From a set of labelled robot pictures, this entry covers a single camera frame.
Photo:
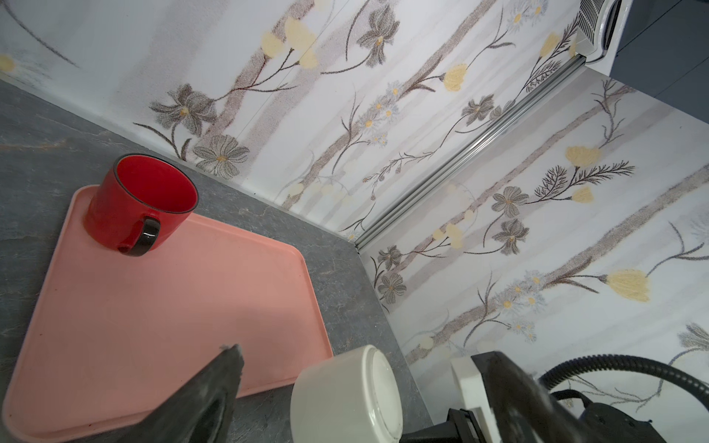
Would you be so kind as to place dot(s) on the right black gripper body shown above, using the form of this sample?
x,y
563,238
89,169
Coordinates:
x,y
461,426

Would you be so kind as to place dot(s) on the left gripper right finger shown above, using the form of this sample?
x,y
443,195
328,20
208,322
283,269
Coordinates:
x,y
523,410

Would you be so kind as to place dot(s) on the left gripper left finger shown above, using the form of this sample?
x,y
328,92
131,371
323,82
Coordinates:
x,y
201,410

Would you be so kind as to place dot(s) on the white mug red inside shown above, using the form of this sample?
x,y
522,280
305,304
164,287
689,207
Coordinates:
x,y
353,397

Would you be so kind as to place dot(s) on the pink plastic tray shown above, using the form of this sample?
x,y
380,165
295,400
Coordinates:
x,y
112,337

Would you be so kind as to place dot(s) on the red mug black handle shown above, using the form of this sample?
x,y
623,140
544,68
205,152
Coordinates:
x,y
140,203

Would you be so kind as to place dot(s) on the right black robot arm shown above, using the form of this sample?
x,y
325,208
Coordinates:
x,y
566,385

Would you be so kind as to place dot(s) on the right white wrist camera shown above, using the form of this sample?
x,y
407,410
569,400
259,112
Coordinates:
x,y
469,380

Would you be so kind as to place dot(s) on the white appliance behind wall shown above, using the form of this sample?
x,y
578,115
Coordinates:
x,y
600,25

